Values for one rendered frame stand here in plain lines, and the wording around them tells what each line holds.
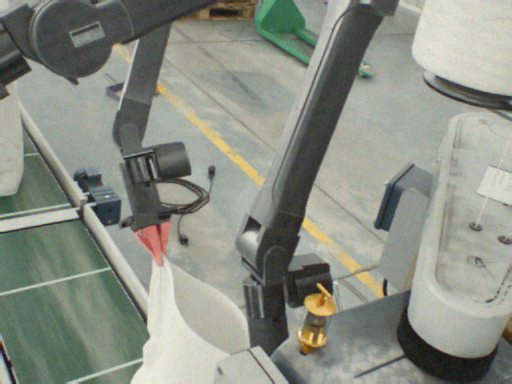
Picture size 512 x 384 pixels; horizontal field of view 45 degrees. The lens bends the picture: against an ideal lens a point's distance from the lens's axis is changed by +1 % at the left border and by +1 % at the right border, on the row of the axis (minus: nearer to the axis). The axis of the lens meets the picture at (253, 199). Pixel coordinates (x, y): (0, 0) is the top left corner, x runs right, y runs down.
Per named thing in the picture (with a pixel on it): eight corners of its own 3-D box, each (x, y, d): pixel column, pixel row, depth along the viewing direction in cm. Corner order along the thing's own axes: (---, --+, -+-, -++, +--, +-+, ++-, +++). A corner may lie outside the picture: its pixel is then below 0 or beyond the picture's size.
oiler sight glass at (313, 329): (293, 329, 56) (300, 300, 55) (314, 321, 58) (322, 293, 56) (309, 347, 55) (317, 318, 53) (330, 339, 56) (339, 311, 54)
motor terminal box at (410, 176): (366, 240, 100) (385, 179, 94) (388, 216, 108) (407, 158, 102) (413, 262, 97) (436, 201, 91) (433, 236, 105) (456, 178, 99)
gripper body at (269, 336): (314, 357, 88) (308, 307, 87) (254, 380, 82) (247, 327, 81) (287, 346, 93) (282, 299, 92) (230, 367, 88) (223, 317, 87)
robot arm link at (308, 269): (237, 226, 87) (264, 249, 79) (308, 212, 91) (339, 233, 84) (239, 300, 91) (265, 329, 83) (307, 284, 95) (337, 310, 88)
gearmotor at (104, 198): (62, 192, 262) (61, 162, 254) (96, 187, 269) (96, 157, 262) (86, 231, 241) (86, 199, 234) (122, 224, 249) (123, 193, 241)
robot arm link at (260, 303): (234, 273, 88) (250, 280, 82) (277, 263, 90) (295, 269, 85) (240, 319, 88) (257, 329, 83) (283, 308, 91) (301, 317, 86)
